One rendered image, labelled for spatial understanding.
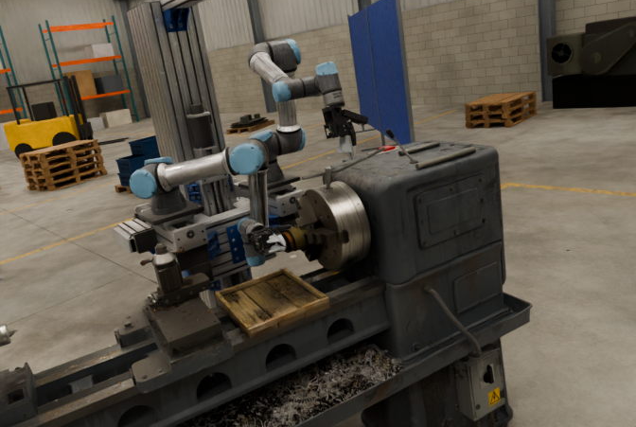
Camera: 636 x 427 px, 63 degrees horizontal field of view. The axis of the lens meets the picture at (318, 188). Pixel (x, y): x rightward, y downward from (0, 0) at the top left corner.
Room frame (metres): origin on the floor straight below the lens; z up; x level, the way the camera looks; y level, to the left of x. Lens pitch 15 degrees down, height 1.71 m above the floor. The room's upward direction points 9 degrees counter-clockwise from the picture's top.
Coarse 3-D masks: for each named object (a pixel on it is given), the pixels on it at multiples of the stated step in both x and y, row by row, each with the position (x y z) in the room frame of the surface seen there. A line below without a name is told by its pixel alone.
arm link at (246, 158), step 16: (240, 144) 1.92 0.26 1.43; (256, 144) 1.96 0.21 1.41; (192, 160) 1.98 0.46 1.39; (208, 160) 1.95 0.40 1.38; (224, 160) 1.92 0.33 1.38; (240, 160) 1.90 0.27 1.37; (256, 160) 1.90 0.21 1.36; (144, 176) 1.94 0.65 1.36; (160, 176) 1.95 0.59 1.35; (176, 176) 1.95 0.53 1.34; (192, 176) 1.95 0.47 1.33; (208, 176) 1.95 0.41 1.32; (144, 192) 1.95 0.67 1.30; (160, 192) 1.98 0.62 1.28
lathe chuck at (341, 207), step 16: (320, 192) 1.78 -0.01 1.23; (336, 192) 1.78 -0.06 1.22; (320, 208) 1.78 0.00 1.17; (336, 208) 1.72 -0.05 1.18; (352, 208) 1.73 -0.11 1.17; (320, 224) 1.87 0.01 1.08; (336, 224) 1.69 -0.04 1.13; (352, 224) 1.70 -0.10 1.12; (352, 240) 1.69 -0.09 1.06; (320, 256) 1.84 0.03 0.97; (336, 256) 1.72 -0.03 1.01; (352, 256) 1.72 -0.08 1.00
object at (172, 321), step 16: (160, 304) 1.63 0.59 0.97; (192, 304) 1.59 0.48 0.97; (160, 320) 1.51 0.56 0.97; (176, 320) 1.49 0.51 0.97; (192, 320) 1.47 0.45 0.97; (208, 320) 1.45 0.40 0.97; (176, 336) 1.38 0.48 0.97; (192, 336) 1.39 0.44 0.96; (208, 336) 1.41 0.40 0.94; (176, 352) 1.36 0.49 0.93
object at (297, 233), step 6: (294, 228) 1.76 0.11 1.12; (300, 228) 1.77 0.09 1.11; (306, 228) 1.77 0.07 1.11; (282, 234) 1.74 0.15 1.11; (288, 234) 1.74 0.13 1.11; (294, 234) 1.74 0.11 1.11; (300, 234) 1.74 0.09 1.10; (288, 240) 1.72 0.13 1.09; (294, 240) 1.73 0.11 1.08; (300, 240) 1.73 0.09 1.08; (288, 246) 1.72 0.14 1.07; (294, 246) 1.73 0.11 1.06; (300, 246) 1.73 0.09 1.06; (288, 252) 1.73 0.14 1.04
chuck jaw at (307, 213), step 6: (300, 198) 1.85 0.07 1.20; (306, 198) 1.86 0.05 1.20; (300, 204) 1.84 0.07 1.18; (306, 204) 1.84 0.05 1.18; (300, 210) 1.82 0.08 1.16; (306, 210) 1.83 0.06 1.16; (312, 210) 1.83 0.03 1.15; (300, 216) 1.81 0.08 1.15; (306, 216) 1.81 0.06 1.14; (312, 216) 1.82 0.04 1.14; (294, 222) 1.80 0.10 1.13; (300, 222) 1.79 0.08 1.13; (306, 222) 1.80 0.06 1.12; (312, 222) 1.82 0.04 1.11
